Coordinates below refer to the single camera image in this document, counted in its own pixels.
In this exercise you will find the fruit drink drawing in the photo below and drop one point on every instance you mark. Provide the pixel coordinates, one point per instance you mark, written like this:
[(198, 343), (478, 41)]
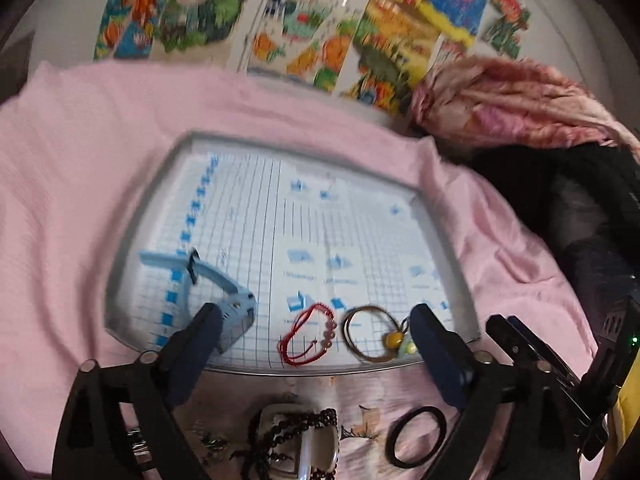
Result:
[(304, 41)]

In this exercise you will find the mermaid girl drawing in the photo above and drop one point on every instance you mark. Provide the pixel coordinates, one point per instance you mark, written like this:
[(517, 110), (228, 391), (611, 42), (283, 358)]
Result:
[(127, 29)]

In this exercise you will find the landscape sunflower drawing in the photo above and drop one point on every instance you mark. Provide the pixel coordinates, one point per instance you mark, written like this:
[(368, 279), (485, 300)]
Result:
[(389, 55)]

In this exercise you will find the black clothing pile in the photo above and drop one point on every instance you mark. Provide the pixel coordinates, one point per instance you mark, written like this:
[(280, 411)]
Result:
[(583, 202)]

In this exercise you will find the blond boy drawing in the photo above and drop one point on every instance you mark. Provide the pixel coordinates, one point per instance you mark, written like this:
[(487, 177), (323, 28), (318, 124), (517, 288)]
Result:
[(189, 25)]

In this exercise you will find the beige hair claw clip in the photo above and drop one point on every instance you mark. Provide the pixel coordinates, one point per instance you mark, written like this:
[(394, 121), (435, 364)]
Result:
[(293, 441)]

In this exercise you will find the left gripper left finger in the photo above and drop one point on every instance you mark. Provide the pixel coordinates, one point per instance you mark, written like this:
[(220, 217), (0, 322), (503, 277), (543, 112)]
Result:
[(118, 423)]

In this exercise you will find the light blue kids smartwatch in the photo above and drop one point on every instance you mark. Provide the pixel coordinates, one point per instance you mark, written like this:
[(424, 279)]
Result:
[(236, 303)]

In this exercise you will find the grey tray with grid paper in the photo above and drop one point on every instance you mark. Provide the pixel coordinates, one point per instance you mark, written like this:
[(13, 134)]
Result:
[(334, 254)]

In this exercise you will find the pink floral folded quilt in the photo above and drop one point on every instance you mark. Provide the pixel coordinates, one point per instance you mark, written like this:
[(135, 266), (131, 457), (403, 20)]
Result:
[(485, 102)]

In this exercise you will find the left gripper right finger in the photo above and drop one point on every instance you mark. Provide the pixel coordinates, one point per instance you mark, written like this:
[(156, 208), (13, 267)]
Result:
[(475, 384)]

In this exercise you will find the dark hair stick with flowers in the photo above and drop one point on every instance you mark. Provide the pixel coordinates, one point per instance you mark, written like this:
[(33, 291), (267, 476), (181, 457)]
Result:
[(209, 448)]

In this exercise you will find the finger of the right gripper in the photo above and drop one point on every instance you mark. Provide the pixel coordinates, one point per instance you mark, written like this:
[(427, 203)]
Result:
[(545, 415), (545, 351)]

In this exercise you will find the red hair girl drawing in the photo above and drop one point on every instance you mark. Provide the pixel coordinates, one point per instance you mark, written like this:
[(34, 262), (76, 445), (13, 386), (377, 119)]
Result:
[(504, 33)]

